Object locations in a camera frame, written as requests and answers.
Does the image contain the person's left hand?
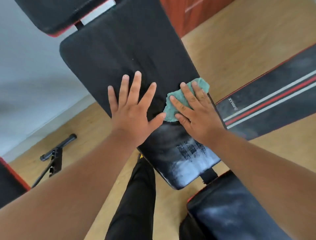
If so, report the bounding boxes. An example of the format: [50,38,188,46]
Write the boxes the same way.
[107,71,167,149]

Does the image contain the person's right hand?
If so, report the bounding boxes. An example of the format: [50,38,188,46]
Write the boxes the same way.
[169,81,226,146]

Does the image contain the green cleaning cloth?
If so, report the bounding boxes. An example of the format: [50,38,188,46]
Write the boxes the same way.
[163,78,210,122]

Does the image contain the black bench with headrest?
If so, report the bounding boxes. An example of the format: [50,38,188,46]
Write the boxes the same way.
[14,0,292,240]

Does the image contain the black weight bench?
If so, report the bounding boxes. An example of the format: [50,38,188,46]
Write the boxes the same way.
[0,133,77,209]

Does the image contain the person's left forearm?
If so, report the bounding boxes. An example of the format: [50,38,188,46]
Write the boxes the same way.
[0,131,138,240]

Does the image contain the person's right forearm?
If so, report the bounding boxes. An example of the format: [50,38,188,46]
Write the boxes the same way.
[210,130,316,240]

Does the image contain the person's black trousers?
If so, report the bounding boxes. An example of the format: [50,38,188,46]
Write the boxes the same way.
[105,156,205,240]

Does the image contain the black striped sit-up bench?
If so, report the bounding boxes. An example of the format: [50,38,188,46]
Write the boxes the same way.
[216,43,316,141]

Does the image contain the red-brown wooden door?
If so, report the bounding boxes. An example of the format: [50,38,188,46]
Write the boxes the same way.
[160,0,235,38]

